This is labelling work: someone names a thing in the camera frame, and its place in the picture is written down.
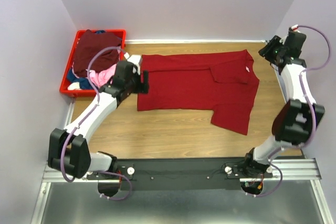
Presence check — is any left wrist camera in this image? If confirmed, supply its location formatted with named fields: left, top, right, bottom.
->
left=124, top=53, right=142, bottom=74

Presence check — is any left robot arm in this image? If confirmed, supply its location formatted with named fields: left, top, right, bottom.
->
left=48, top=55, right=149, bottom=182

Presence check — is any red plastic bin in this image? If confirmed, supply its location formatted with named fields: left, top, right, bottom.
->
left=59, top=29, right=127, bottom=98

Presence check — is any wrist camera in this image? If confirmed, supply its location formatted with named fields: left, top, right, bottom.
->
left=280, top=24, right=300, bottom=45
left=124, top=53, right=142, bottom=74

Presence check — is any pink t-shirt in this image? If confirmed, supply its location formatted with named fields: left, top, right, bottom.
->
left=87, top=47, right=124, bottom=88

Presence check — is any red t-shirt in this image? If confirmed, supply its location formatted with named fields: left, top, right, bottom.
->
left=137, top=50, right=259, bottom=135

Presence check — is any maroon t-shirt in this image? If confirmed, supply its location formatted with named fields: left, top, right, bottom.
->
left=72, top=30, right=122, bottom=78

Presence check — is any navy blue t-shirt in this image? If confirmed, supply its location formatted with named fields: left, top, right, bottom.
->
left=66, top=30, right=105, bottom=90

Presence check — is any white garment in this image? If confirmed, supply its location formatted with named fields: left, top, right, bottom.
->
left=67, top=82, right=80, bottom=91

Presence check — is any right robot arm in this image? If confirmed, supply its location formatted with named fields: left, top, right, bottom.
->
left=241, top=28, right=325, bottom=178

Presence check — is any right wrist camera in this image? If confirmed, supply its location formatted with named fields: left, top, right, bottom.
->
left=280, top=24, right=300, bottom=45

